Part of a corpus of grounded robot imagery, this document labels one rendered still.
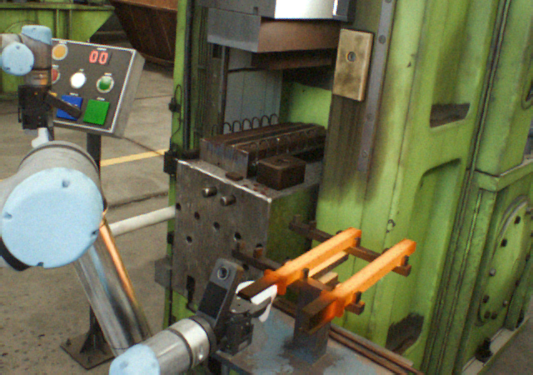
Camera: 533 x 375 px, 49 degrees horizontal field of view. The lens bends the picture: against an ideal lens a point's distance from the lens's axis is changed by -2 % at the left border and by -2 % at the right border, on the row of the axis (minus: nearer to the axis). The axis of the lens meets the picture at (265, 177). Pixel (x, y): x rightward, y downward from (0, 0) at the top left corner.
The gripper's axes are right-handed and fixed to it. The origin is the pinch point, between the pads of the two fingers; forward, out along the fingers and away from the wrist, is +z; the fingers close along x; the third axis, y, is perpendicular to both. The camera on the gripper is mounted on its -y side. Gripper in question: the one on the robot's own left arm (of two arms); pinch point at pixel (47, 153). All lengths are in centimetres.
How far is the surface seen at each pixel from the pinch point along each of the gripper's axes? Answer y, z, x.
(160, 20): -264, 27, -603
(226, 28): -45, -38, 17
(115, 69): -25.1, -20.0, -19.1
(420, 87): -76, -31, 62
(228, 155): -46, -3, 22
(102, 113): -19.5, -7.3, -13.2
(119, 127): -24.5, -2.8, -11.7
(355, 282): -39, 0, 90
